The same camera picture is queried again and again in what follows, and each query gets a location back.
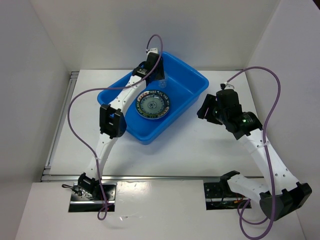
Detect clear plastic cup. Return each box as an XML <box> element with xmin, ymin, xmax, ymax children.
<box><xmin>158</xmin><ymin>79</ymin><xmax>167</xmax><ymax>89</ymax></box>

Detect blue floral pattern plate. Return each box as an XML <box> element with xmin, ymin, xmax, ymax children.
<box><xmin>136</xmin><ymin>93</ymin><xmax>168</xmax><ymax>118</ymax></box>

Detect white plate dark teal rim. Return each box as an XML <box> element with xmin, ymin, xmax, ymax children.
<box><xmin>135</xmin><ymin>90</ymin><xmax>171</xmax><ymax>119</ymax></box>

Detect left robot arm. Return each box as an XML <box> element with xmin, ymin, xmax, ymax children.
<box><xmin>77</xmin><ymin>48</ymin><xmax>165</xmax><ymax>200</ymax></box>

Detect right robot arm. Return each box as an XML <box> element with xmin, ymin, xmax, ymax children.
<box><xmin>197</xmin><ymin>89</ymin><xmax>312</xmax><ymax>221</ymax></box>

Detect blue plastic bin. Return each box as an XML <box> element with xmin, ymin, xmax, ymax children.
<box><xmin>96</xmin><ymin>51</ymin><xmax>209</xmax><ymax>146</ymax></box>

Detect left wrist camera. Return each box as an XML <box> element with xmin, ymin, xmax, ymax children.
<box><xmin>146</xmin><ymin>47</ymin><xmax>159</xmax><ymax>55</ymax></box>

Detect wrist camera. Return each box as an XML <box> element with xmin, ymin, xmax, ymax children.
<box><xmin>220</xmin><ymin>81</ymin><xmax>235</xmax><ymax>90</ymax></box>
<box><xmin>146</xmin><ymin>47</ymin><xmax>159</xmax><ymax>55</ymax></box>

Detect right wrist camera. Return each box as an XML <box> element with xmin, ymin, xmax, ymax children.
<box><xmin>220</xmin><ymin>81</ymin><xmax>235</xmax><ymax>90</ymax></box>

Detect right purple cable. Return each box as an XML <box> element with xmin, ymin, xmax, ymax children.
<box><xmin>223</xmin><ymin>66</ymin><xmax>282</xmax><ymax>238</ymax></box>

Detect purple cable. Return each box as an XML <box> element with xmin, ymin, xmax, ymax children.
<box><xmin>223</xmin><ymin>66</ymin><xmax>282</xmax><ymax>238</ymax></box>
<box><xmin>67</xmin><ymin>34</ymin><xmax>165</xmax><ymax>221</ymax></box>

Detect aluminium left rail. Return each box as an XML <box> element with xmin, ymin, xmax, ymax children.
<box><xmin>42</xmin><ymin>71</ymin><xmax>80</xmax><ymax>176</ymax></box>

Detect aluminium rail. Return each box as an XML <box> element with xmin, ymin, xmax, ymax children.
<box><xmin>42</xmin><ymin>174</ymin><xmax>266</xmax><ymax>181</ymax></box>
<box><xmin>42</xmin><ymin>71</ymin><xmax>80</xmax><ymax>176</ymax></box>

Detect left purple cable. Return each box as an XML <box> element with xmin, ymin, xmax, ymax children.
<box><xmin>67</xmin><ymin>34</ymin><xmax>165</xmax><ymax>221</ymax></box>

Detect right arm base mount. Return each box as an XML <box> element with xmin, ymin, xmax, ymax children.
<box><xmin>203</xmin><ymin>182</ymin><xmax>248</xmax><ymax>211</ymax></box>

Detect aluminium front rail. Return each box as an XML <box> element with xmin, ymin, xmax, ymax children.
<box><xmin>42</xmin><ymin>174</ymin><xmax>266</xmax><ymax>181</ymax></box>

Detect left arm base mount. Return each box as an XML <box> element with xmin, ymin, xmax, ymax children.
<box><xmin>64</xmin><ymin>182</ymin><xmax>117</xmax><ymax>213</ymax></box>

